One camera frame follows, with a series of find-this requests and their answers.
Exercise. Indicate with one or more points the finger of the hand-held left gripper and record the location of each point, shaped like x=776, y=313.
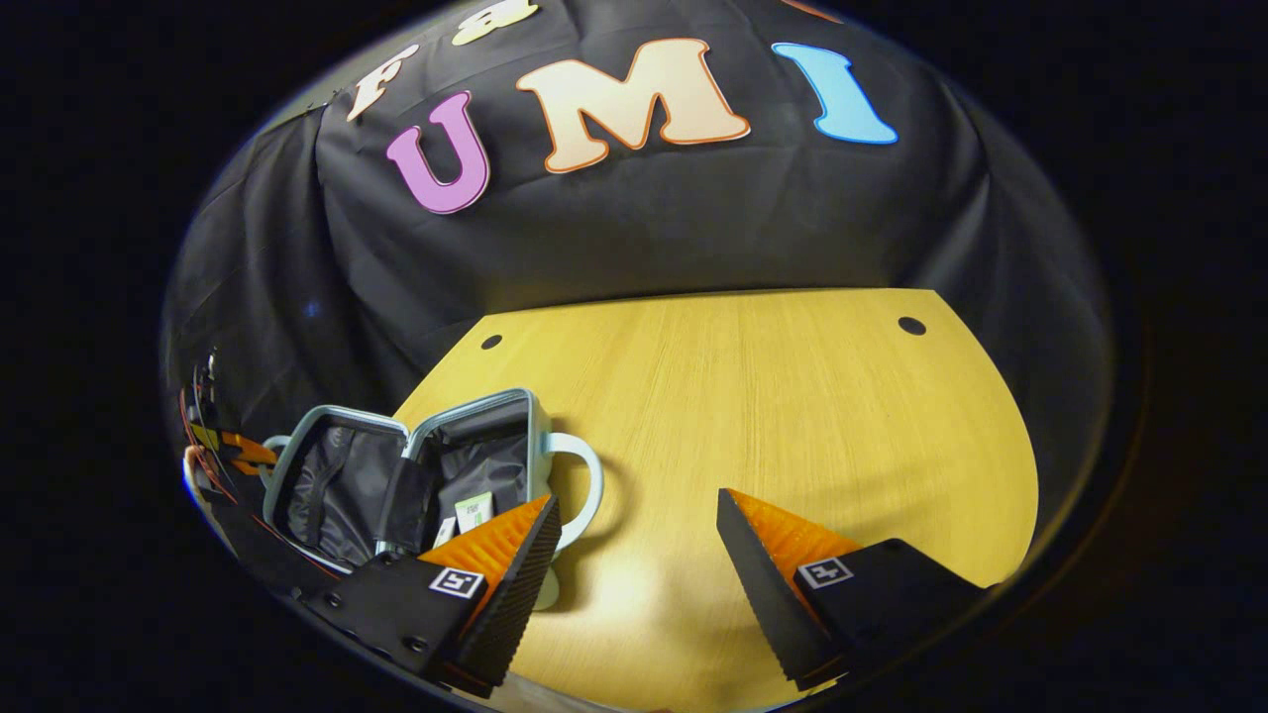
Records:
x=248, y=449

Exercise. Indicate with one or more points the light blue small suitcase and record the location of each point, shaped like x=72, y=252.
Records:
x=337, y=485

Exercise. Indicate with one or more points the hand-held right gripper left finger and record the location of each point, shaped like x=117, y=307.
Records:
x=520, y=584

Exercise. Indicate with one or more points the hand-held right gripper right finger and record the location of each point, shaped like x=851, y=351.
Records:
x=758, y=574

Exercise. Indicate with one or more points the white and green cream tube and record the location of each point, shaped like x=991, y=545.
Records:
x=475, y=512

